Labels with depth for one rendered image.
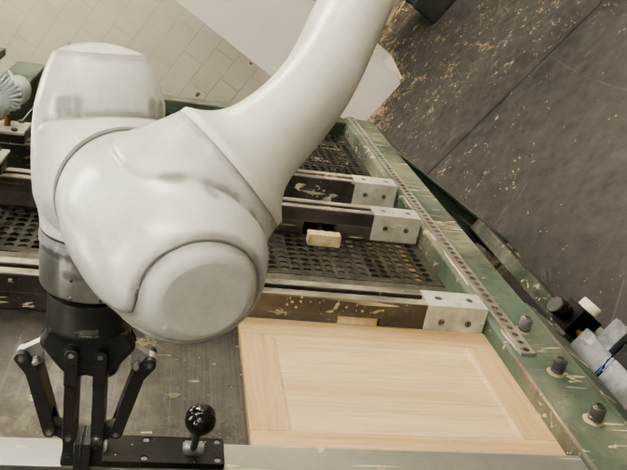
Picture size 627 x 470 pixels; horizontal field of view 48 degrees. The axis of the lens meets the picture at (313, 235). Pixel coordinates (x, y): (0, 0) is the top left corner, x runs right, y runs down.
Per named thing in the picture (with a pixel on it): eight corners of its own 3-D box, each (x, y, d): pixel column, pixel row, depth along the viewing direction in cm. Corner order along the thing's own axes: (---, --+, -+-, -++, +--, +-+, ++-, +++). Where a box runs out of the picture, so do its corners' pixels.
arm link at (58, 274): (145, 254, 58) (140, 316, 60) (151, 212, 66) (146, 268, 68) (27, 244, 56) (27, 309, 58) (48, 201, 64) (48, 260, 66)
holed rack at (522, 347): (536, 356, 128) (536, 353, 128) (521, 355, 127) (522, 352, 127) (354, 118, 276) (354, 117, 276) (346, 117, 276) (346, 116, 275)
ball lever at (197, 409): (206, 467, 91) (217, 429, 80) (176, 466, 90) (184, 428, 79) (207, 438, 93) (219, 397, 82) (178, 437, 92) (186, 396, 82)
